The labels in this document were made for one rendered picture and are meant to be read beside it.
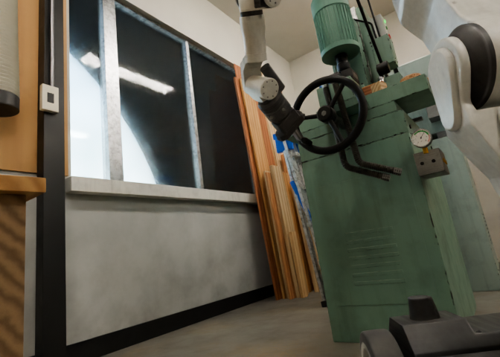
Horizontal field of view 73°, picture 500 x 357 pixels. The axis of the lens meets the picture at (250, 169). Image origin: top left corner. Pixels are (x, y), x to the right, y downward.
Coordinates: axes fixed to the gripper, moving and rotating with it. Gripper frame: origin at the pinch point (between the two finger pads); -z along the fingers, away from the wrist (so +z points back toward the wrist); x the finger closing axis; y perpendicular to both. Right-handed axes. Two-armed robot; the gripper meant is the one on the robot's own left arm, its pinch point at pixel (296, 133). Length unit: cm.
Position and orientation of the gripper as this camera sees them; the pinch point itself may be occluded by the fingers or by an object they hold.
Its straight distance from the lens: 121.7
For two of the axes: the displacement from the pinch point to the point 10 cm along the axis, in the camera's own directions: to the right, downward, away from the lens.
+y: -5.1, -3.0, 8.1
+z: -5.8, -5.8, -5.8
